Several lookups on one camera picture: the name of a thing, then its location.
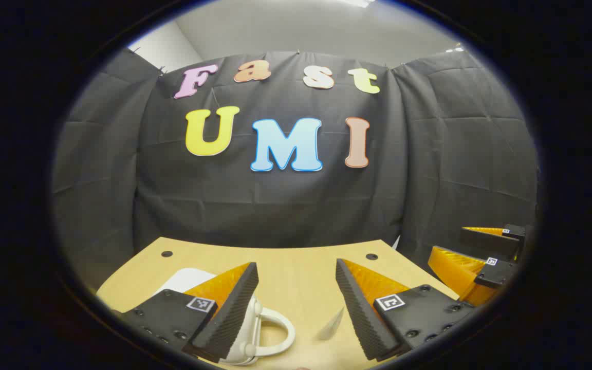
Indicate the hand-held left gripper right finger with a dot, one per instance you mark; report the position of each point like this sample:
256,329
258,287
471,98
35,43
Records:
357,313

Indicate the white suitcase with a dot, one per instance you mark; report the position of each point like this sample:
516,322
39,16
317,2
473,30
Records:
270,352

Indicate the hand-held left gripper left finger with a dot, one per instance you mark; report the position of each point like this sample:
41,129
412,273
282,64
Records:
234,308

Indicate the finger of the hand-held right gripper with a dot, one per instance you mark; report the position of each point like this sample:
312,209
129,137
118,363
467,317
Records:
486,241
460,272

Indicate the white skin care tube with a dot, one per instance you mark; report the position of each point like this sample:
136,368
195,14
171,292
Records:
333,325

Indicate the black backdrop cloth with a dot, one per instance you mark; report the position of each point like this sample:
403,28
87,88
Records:
285,205

